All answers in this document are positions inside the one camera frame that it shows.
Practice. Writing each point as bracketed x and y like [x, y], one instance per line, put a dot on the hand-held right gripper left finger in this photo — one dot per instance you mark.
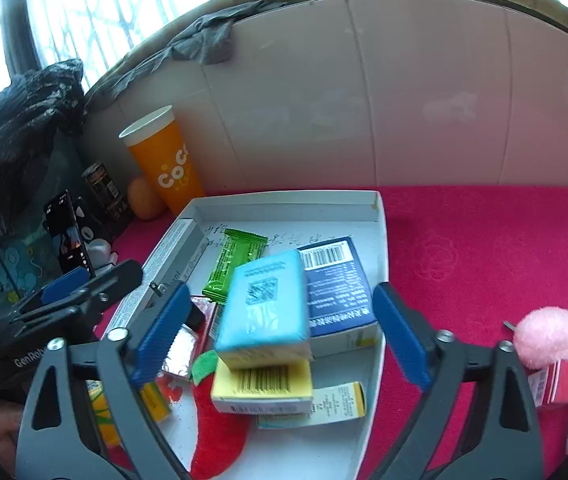
[161, 332]

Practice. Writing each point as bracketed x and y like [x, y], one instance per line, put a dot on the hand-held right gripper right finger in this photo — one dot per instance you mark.
[403, 335]

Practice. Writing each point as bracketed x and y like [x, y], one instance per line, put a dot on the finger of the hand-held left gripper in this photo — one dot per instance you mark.
[64, 285]
[114, 280]

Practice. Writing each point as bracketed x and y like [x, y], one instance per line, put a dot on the white yellow medicine box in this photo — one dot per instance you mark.
[334, 400]

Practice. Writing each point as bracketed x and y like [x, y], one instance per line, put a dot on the yellow green medicine box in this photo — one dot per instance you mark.
[104, 415]

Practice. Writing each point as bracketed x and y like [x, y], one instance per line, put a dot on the light blue packet box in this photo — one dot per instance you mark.
[264, 305]

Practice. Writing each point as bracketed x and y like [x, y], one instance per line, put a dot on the red chili plush toy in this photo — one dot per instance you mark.
[219, 440]

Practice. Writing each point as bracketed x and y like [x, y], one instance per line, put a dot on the white shallow cardboard box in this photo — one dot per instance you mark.
[284, 210]

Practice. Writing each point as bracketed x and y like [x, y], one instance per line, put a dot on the silver foil packet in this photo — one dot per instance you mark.
[181, 350]

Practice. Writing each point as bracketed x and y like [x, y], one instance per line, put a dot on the small white figure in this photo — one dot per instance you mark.
[100, 251]

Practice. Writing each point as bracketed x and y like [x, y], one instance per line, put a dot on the black smartphone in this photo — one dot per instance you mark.
[69, 232]

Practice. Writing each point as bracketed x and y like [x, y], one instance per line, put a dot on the long white medicine box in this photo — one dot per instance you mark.
[164, 260]

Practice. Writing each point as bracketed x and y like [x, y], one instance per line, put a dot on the blue cartoon printed bag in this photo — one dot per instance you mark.
[14, 265]

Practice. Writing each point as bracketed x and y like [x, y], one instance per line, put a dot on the dark blue medicine box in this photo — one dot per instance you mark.
[343, 285]

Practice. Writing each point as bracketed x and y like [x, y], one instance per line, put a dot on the orange egg-shaped ball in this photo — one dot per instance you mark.
[146, 200]

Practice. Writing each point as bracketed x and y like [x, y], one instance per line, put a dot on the dark drink can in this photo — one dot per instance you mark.
[106, 192]

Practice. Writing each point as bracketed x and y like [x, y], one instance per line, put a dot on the green snack packet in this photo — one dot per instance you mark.
[229, 265]

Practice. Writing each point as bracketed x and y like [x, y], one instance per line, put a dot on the pink embossed blanket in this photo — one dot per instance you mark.
[463, 260]

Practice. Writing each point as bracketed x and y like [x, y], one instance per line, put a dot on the yellow barcode medicine box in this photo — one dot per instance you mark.
[264, 385]

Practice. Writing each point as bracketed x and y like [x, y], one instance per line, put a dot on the orange paper cup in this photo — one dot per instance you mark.
[164, 160]

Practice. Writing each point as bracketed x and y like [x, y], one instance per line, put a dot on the pink plush ball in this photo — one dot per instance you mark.
[548, 335]

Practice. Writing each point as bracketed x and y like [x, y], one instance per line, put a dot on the small red box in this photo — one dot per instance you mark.
[561, 380]

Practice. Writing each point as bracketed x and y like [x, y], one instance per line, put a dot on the black plastic bag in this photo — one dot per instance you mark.
[29, 100]

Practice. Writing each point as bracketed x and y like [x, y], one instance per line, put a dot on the grey cloth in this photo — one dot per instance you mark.
[204, 35]

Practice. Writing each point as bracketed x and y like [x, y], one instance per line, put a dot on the barred window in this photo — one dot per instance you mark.
[114, 0]

